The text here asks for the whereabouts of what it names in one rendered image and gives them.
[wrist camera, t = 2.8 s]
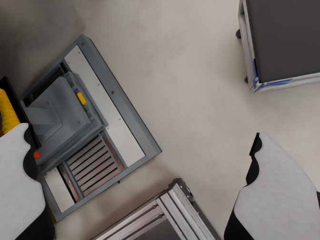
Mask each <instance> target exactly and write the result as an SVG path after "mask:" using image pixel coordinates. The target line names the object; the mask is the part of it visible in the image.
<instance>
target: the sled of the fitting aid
mask: <svg viewBox="0 0 320 240"><path fill-rule="evenodd" d="M63 77H64V78H66V79H67V81H68V83H69V84H70V86H71V88H72V90H73V91H74V93H75V95H76V97H77V98H78V100H79V102H80V104H81V105H82V107H83V109H84V110H85V112H86V114H87V116H88V117H89V119H90V121H91V125H90V126H88V127H87V128H86V129H85V130H84V131H82V132H81V133H80V134H79V135H77V136H76V137H75V138H74V139H72V140H71V141H70V142H69V143H68V144H66V145H65V146H64V147H63V148H62V149H60V150H59V151H58V152H57V153H55V154H54V155H53V156H52V157H51V158H49V159H48V160H47V161H46V162H44V163H43V164H39V165H37V167H38V170H39V174H42V173H45V172H49V171H51V170H53V169H54V168H55V167H57V166H58V165H59V164H60V163H62V162H63V161H64V160H65V159H66V158H68V157H69V156H70V155H71V154H73V153H74V152H75V151H77V150H78V149H79V148H80V147H82V146H83V145H84V144H85V143H87V142H88V141H89V140H91V139H92V138H93V137H94V136H96V135H97V134H98V133H99V132H101V131H102V130H103V129H104V128H106V127H107V126H108V124H107V122H106V121H105V119H104V117H103V115H102V114H101V112H100V110H99V109H98V107H97V105H96V104H95V102H94V100H93V98H92V97H91V95H90V94H89V92H88V90H87V89H86V87H85V85H84V83H83V82H82V80H81V78H80V77H79V75H78V74H76V73H72V72H69V71H68V72H67V73H66V74H65V75H64V76H63Z"/></svg>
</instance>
